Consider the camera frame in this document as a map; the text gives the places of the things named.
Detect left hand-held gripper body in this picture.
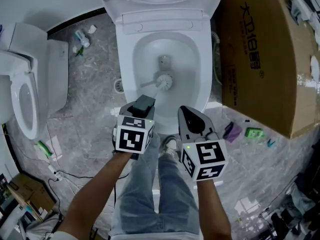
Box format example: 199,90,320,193
111,100,156,161

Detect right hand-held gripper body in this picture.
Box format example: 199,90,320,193
177,105,229,183

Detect white toilet brush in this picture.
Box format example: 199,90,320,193
147,73,174,103

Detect white tankless toilet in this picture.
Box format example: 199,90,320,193
94,0,229,136

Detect person's right forearm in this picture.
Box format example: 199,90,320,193
195,178,234,240

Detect person's left forearm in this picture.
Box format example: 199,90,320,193
56,150,135,240

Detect white two-piece toilet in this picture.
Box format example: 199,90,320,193
0,22,70,140

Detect round white floor drain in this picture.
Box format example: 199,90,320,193
113,78,125,94

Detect person's white sneaker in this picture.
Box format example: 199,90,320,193
159,135,179,158

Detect purple cloth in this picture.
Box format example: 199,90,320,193
222,121,243,144

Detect green sponge packet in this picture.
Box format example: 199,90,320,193
244,127,265,139

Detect person's blue jeans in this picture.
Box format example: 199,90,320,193
109,131,201,237

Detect white paper sheet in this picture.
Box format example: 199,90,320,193
45,135,64,161

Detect white power strip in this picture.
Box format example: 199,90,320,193
48,164,65,182

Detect white green spray bottle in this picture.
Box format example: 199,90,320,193
74,29,91,48

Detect large brown cardboard box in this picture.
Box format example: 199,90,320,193
214,0,320,140

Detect pile of dark clothing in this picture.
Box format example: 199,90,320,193
259,172,320,237

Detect small brown cardboard box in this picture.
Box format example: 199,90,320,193
6,173,58,222

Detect small white box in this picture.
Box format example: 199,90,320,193
294,0,315,21

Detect black metal bar fitting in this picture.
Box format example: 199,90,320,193
299,0,320,14

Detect white flexible hose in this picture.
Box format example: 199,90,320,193
211,30,224,86

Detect black floor cable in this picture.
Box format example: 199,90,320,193
47,168,131,211

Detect gray metal bracket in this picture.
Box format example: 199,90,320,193
287,0,301,25

